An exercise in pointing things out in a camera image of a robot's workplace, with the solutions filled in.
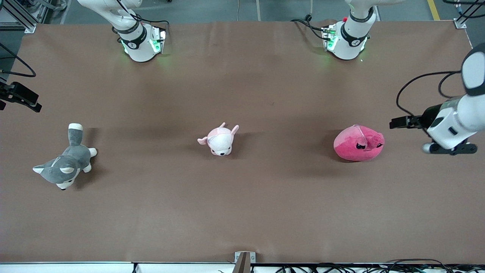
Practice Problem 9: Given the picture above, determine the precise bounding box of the hot pink round plush toy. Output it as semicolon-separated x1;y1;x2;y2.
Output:
333;124;385;162

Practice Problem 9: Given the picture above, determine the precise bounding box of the grey husky plush toy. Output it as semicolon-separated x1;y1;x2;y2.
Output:
33;123;98;191

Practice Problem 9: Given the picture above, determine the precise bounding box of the pale pink dog plush toy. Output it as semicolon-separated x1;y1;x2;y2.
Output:
197;122;240;157

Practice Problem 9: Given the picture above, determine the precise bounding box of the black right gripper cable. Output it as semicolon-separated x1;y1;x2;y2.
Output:
0;42;37;78

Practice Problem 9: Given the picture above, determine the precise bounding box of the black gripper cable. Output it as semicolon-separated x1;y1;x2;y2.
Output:
0;42;37;78
396;70;465;117

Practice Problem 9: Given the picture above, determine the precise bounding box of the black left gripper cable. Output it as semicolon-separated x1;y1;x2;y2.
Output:
396;70;465;117

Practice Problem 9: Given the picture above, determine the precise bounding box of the aluminium frame post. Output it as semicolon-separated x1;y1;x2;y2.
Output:
443;0;485;29
0;0;50;34

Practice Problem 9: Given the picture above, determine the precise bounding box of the black looping cable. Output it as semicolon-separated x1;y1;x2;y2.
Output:
385;259;453;273
277;262;355;273

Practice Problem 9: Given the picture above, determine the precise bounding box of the black left arm base cable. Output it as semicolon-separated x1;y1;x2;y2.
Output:
290;14;327;41

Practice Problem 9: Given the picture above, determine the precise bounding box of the white table edge rail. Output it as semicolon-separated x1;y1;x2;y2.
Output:
0;262;485;273

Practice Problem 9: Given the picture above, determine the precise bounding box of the metal table edge bracket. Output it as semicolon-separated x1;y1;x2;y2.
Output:
233;251;257;273

